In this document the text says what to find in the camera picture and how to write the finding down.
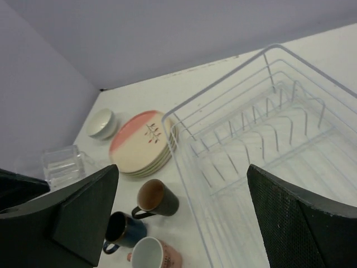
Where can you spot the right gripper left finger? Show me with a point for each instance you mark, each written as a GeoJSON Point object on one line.
{"type": "Point", "coordinates": [62, 228]}

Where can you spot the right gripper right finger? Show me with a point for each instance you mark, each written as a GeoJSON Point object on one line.
{"type": "Point", "coordinates": [301, 228]}

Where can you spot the blue mug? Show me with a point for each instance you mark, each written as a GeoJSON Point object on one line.
{"type": "Point", "coordinates": [123, 231]}

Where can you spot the clear glass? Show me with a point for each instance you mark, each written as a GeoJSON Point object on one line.
{"type": "Point", "coordinates": [62, 166]}

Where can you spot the pink mug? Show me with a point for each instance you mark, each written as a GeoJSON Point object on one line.
{"type": "Point", "coordinates": [151, 252]}

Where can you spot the black mug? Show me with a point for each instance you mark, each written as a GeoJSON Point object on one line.
{"type": "Point", "coordinates": [155, 198]}

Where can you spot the white ceramic bowl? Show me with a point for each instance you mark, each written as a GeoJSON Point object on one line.
{"type": "Point", "coordinates": [102, 125]}

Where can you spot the cream plate orange patch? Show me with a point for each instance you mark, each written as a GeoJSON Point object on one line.
{"type": "Point", "coordinates": [136, 142]}

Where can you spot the cream plate green patch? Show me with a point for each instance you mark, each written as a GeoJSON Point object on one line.
{"type": "Point", "coordinates": [153, 167]}

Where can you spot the cream plate yellow patch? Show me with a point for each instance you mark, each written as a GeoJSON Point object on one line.
{"type": "Point", "coordinates": [156, 170]}

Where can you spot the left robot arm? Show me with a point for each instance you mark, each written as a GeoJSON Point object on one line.
{"type": "Point", "coordinates": [17, 189]}

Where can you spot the white wire dish rack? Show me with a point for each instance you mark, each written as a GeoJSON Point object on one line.
{"type": "Point", "coordinates": [270, 66]}

